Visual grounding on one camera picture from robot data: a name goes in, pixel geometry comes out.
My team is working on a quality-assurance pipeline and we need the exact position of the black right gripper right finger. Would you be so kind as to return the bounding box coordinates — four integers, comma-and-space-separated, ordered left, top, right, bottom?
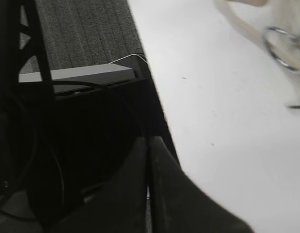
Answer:
148, 136, 253, 233

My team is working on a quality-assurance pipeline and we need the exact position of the grey box under table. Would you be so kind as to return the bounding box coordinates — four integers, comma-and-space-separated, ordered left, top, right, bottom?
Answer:
19, 64, 136, 94

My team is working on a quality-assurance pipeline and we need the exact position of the black metal frame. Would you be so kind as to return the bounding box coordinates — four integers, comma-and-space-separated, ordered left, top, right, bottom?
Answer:
0, 0, 54, 100

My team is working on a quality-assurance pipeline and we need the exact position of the cream zippered bag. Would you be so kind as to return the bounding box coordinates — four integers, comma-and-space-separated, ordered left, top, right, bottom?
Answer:
214, 0, 300, 77

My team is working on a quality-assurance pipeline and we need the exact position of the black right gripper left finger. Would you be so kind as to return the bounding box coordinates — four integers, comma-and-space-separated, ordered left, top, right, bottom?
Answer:
51, 137, 147, 233

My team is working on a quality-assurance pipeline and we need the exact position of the zipper pull with ring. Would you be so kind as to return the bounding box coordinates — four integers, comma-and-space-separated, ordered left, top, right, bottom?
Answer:
262, 26, 300, 75

